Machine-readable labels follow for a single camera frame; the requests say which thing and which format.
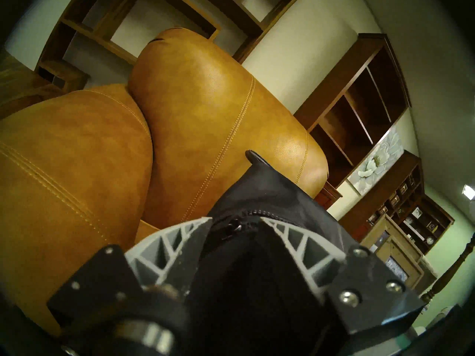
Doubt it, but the tan leather armchair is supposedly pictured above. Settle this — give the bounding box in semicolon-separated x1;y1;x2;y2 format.
0;27;329;337

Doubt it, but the dark wood bookcase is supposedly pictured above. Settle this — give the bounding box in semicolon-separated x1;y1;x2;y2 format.
340;150;425;241

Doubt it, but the small rustic wood picture frame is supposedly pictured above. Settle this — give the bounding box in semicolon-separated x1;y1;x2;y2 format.
371;235;425;290

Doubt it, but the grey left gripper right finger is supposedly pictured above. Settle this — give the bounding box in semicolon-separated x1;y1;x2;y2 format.
260;217;425;334

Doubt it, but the dark bookcase with ornaments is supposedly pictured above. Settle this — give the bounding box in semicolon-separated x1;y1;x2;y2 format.
393;194;455;256

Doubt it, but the black zipper handbag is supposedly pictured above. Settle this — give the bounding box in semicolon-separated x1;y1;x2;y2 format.
186;149;371;356

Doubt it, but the open wooden shelf unit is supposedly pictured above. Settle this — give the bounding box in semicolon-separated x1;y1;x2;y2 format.
35;0;308;92

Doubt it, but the white flower painting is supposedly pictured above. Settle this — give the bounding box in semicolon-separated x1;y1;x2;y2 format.
347;125;404;195

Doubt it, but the cherry wood bookcase hutch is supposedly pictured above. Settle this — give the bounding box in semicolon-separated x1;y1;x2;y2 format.
293;33;412;211

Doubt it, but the wooden table lamp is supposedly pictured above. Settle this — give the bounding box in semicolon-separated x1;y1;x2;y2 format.
419;233;475;304

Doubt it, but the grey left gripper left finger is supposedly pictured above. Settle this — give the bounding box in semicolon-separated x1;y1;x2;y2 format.
46;216;214;333

